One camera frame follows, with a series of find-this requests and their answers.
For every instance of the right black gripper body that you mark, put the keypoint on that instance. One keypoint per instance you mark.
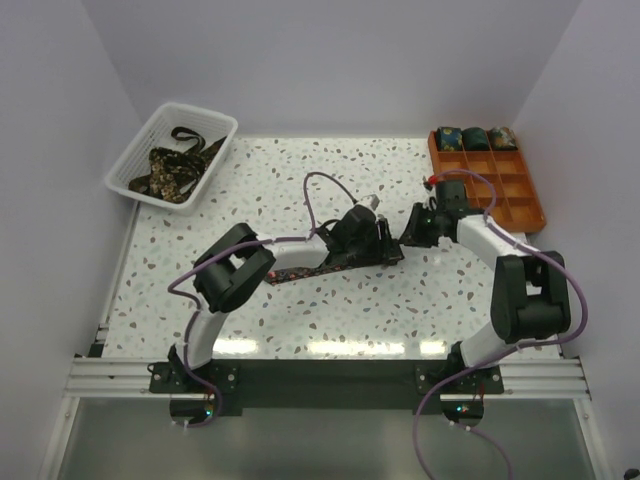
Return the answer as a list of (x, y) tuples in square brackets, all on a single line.
[(424, 228)]

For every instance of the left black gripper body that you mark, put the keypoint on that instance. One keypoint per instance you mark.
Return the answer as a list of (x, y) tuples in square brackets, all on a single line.
[(371, 248)]

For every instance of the navy floral paisley tie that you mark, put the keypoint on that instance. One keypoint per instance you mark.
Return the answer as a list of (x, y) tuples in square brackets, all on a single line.
[(329, 266)]

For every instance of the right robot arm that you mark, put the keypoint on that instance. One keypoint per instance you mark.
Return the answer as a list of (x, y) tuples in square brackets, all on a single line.
[(529, 300)]

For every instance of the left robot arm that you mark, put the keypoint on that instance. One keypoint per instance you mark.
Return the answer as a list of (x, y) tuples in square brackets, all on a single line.
[(229, 272)]

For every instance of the rolled blue yellow floral tie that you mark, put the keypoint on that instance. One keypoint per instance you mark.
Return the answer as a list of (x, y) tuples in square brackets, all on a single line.
[(449, 139)]

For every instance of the orange wooden compartment tray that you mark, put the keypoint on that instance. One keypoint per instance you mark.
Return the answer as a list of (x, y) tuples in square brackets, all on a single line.
[(500, 175)]

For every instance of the rolled dark green tie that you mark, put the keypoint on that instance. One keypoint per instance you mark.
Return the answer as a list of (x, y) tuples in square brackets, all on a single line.
[(475, 139)]

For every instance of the rolled multicolour floral tie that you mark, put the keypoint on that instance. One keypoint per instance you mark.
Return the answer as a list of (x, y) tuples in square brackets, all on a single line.
[(502, 139)]

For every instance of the dark tie in basket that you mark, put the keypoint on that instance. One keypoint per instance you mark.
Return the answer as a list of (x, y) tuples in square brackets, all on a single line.
[(198, 147)]

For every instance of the brown floral tie in basket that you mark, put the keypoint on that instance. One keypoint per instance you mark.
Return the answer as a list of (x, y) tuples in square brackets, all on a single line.
[(173, 175)]

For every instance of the white plastic basket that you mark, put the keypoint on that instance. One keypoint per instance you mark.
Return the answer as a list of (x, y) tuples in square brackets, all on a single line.
[(156, 132)]

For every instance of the black mounting base plate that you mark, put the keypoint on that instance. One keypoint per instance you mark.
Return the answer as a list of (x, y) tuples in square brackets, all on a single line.
[(390, 384)]

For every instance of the aluminium extrusion rail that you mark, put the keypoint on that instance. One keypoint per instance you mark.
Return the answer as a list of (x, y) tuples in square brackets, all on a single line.
[(511, 377)]

